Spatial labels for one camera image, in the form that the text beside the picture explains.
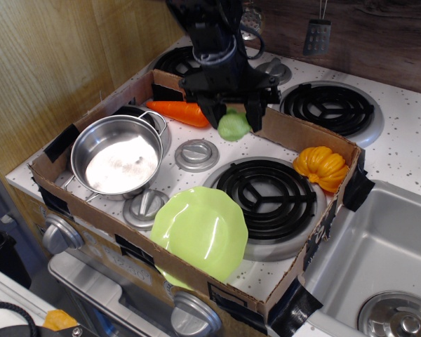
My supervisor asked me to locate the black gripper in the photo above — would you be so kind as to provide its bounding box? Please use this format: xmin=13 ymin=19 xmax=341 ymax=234
xmin=179 ymin=45 xmax=281 ymax=132

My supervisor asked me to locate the green toy broccoli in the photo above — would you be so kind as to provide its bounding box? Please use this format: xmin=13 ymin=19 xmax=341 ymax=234
xmin=218 ymin=108 xmax=251 ymax=142

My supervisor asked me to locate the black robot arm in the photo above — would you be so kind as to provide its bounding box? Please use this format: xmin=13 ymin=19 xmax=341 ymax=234
xmin=166 ymin=1 xmax=280 ymax=131

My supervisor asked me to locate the stainless steel pan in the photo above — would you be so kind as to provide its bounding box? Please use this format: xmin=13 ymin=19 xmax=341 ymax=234
xmin=63 ymin=111 xmax=168 ymax=201

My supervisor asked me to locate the orange toy carrot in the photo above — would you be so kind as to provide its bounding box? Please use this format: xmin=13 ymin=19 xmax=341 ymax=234
xmin=146 ymin=101 xmax=209 ymax=128

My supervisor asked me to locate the back silver stove knob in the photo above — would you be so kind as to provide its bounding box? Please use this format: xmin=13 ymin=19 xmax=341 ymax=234
xmin=256 ymin=58 xmax=292 ymax=85

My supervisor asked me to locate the silver stove knob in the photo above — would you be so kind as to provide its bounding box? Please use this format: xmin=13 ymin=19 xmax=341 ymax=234
xmin=175 ymin=139 xmax=220 ymax=173
xmin=256 ymin=58 xmax=292 ymax=85
xmin=122 ymin=189 xmax=169 ymax=231

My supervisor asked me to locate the centre silver stove knob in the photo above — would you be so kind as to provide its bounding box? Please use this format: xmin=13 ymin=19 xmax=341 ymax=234
xmin=175 ymin=139 xmax=220 ymax=173

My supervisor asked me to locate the back left black burner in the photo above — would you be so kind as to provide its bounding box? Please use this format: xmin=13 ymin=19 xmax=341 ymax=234
xmin=149 ymin=46 xmax=201 ymax=77

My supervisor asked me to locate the black burner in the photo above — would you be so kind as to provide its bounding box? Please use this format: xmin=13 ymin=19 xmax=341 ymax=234
xmin=149 ymin=46 xmax=201 ymax=77
xmin=204 ymin=157 xmax=327 ymax=262
xmin=273 ymin=81 xmax=385 ymax=148

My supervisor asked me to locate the hanging round metal strainer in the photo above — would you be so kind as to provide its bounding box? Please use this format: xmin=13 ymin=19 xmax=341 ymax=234
xmin=241 ymin=1 xmax=265 ymax=41

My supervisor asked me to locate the orange toy pumpkin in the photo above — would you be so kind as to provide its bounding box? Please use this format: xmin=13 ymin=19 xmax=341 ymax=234
xmin=293 ymin=146 xmax=349 ymax=193

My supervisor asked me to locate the cardboard fence box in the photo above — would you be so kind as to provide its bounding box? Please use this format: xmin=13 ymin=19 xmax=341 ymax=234
xmin=30 ymin=70 xmax=373 ymax=336

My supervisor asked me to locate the hanging grey slotted spatula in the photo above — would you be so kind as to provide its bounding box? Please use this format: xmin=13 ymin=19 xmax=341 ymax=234
xmin=302 ymin=0 xmax=332 ymax=56

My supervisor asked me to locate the back right black burner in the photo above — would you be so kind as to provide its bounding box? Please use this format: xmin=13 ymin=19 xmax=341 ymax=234
xmin=273 ymin=81 xmax=385 ymax=148

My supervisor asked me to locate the front right black burner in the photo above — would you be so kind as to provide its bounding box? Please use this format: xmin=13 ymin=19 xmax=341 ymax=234
xmin=204 ymin=157 xmax=327 ymax=262

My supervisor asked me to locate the light green plastic plate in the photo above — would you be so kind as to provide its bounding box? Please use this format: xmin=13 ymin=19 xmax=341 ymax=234
xmin=150 ymin=186 xmax=248 ymax=282

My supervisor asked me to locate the front silver stove knob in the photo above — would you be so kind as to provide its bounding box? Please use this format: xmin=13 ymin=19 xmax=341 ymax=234
xmin=122 ymin=189 xmax=169 ymax=231

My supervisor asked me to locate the right oven front knob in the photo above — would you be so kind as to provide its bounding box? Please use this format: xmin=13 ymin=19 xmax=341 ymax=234
xmin=171 ymin=291 xmax=222 ymax=337

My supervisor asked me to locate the oven knob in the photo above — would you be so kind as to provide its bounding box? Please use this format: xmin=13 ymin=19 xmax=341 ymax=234
xmin=42 ymin=213 xmax=84 ymax=255
xmin=171 ymin=291 xmax=222 ymax=337

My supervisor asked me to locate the left oven front knob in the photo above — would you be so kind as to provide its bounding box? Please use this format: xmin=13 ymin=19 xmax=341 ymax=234
xmin=42 ymin=213 xmax=84 ymax=255

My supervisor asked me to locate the stainless steel sink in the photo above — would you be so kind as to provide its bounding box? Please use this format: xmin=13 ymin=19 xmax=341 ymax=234
xmin=299 ymin=181 xmax=421 ymax=336

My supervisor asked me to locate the sink drain strainer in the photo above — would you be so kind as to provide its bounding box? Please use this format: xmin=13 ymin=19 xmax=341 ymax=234
xmin=356 ymin=291 xmax=421 ymax=336

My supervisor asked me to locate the yellow cloth piece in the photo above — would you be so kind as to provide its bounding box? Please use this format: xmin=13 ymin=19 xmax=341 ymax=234
xmin=42 ymin=309 xmax=78 ymax=331

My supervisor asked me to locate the silver oven door handle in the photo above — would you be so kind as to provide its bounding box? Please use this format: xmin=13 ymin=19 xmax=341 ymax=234
xmin=48 ymin=253 xmax=172 ymax=336

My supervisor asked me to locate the black cable bottom left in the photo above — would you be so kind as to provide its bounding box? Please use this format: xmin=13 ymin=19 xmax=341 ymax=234
xmin=0 ymin=300 xmax=39 ymax=337

